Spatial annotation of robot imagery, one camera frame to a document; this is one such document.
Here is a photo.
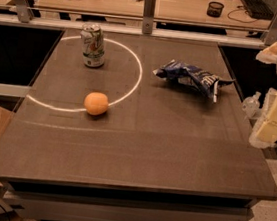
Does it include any white tape circle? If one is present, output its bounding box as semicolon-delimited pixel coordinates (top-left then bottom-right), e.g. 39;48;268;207
26;35;144;113

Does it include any black mesh pen cup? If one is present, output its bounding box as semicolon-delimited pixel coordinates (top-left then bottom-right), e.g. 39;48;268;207
207;2;224;18

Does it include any clear plastic sanitizer bottle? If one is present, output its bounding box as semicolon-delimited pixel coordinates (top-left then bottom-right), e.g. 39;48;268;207
241;92;261;118

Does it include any black cable on desk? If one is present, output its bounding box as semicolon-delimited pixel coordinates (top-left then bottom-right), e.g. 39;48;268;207
226;4;261;25

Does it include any middle metal rail bracket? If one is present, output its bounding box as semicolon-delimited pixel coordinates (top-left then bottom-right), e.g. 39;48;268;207
142;0;156;34

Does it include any blue crumpled chip bag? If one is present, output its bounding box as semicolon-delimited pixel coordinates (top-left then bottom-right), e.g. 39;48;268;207
153;59;234;103

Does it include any orange fruit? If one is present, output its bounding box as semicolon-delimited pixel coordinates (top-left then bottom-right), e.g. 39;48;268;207
84;92;109;116

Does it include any green white soda can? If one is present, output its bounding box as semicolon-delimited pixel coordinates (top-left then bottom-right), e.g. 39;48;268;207
80;23;105;68

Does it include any black keyboard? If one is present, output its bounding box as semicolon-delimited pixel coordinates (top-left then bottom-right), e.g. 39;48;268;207
241;0;273;20

